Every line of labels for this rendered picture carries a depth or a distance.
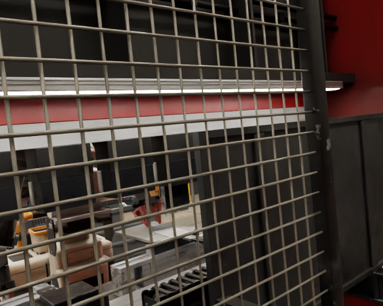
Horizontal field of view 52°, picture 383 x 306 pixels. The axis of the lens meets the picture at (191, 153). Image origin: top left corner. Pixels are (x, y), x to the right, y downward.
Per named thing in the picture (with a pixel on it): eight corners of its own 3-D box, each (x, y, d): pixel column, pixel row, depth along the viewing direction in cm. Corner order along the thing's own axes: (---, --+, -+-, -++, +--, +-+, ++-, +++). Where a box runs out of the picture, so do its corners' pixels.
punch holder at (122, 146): (141, 188, 127) (135, 138, 126) (156, 189, 121) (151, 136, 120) (99, 197, 117) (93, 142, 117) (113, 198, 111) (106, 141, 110)
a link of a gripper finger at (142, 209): (163, 220, 144) (154, 197, 147) (147, 224, 139) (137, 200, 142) (155, 226, 149) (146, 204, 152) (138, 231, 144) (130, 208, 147)
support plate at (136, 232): (154, 223, 158) (154, 220, 158) (196, 231, 138) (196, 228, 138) (114, 234, 147) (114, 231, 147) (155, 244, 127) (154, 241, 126)
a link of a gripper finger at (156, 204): (169, 218, 146) (160, 195, 149) (153, 223, 141) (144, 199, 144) (160, 225, 150) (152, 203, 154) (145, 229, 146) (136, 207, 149)
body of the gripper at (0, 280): (-6, 291, 129) (-9, 269, 130) (-9, 290, 137) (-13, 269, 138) (15, 285, 132) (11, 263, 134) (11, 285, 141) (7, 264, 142)
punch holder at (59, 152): (84, 200, 114) (77, 144, 113) (97, 202, 108) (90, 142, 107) (31, 210, 105) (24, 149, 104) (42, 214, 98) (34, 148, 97)
